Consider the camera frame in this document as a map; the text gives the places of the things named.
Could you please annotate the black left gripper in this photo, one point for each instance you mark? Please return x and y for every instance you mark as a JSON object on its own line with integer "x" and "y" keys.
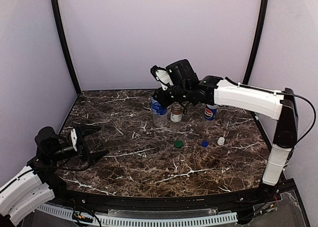
{"x": 82, "y": 145}

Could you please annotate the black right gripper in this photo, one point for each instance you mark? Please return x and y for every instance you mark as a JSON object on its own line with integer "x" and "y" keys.
{"x": 162, "y": 96}

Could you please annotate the Pocari Sweat bottle white cap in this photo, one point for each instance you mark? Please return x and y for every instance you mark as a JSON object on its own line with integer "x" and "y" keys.
{"x": 159, "y": 114}

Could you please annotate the Starbucks coffee bottle green cap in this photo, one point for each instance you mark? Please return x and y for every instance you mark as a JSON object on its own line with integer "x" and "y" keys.
{"x": 176, "y": 117}

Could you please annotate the Pepsi bottle blue label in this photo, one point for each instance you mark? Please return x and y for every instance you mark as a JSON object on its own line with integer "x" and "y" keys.
{"x": 210, "y": 112}

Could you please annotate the blue Pepsi bottle cap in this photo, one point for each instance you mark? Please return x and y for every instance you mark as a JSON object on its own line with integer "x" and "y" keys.
{"x": 205, "y": 144}

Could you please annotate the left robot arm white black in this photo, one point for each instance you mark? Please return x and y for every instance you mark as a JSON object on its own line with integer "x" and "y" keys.
{"x": 37, "y": 182}

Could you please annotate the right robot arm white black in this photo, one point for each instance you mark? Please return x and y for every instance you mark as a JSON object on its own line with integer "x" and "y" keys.
{"x": 180, "y": 84}

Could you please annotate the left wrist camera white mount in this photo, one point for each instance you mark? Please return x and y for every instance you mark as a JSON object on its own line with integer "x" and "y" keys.
{"x": 73, "y": 137}

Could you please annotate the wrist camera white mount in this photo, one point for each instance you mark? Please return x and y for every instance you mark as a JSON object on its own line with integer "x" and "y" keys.
{"x": 161, "y": 75}
{"x": 73, "y": 137}

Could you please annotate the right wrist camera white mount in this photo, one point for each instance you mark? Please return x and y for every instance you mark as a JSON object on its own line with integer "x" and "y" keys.
{"x": 161, "y": 75}

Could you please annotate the black front table rail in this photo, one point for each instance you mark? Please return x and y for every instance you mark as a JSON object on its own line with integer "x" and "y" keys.
{"x": 171, "y": 192}

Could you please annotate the white slotted cable duct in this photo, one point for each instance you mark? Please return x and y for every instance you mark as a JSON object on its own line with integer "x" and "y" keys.
{"x": 125, "y": 219}

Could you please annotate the black right corner frame post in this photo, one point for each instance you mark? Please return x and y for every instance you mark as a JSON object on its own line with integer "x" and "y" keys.
{"x": 256, "y": 41}

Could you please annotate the black corner frame post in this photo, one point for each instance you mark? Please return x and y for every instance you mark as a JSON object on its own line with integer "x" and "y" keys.
{"x": 64, "y": 45}
{"x": 256, "y": 41}

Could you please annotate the black left corner frame post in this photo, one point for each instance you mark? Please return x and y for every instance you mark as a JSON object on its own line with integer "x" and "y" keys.
{"x": 64, "y": 45}

